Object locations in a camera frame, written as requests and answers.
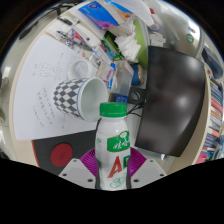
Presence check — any black red-edged desk mat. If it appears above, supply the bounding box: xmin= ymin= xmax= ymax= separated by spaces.
xmin=31 ymin=129 xmax=101 ymax=171

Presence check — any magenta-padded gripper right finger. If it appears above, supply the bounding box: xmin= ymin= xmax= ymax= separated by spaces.
xmin=128 ymin=147 xmax=168 ymax=190

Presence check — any black computer monitor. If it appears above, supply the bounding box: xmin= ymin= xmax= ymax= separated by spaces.
xmin=128 ymin=45 xmax=207 ymax=158

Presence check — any white green-capped drink bottle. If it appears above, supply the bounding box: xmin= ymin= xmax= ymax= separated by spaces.
xmin=94 ymin=101 xmax=132 ymax=192

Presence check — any blue flat box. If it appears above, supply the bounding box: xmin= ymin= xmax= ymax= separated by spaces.
xmin=114 ymin=94 xmax=129 ymax=104

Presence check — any white paper sheet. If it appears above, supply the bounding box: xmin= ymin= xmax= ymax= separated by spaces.
xmin=13 ymin=34 xmax=101 ymax=141

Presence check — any clear plastic box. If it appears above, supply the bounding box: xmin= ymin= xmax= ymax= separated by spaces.
xmin=113 ymin=59 xmax=134 ymax=98

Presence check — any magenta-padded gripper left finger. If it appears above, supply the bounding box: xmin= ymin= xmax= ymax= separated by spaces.
xmin=58 ymin=147 xmax=100 ymax=190

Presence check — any black-white checkered mug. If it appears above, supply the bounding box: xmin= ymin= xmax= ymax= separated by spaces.
xmin=53 ymin=77 xmax=109 ymax=123

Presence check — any white round lid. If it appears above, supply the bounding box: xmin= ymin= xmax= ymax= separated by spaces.
xmin=67 ymin=59 xmax=98 ymax=81

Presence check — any blue tissue box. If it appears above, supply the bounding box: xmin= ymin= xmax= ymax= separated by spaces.
xmin=78 ymin=0 xmax=120 ymax=31

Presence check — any pile of white tissues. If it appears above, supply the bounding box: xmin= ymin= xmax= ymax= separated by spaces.
xmin=114 ymin=31 xmax=143 ymax=64

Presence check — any black cable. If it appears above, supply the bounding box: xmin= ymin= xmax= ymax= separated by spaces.
xmin=126 ymin=101 xmax=144 ymax=118

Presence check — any flat round red coaster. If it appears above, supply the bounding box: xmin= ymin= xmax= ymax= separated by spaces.
xmin=49 ymin=142 xmax=74 ymax=168

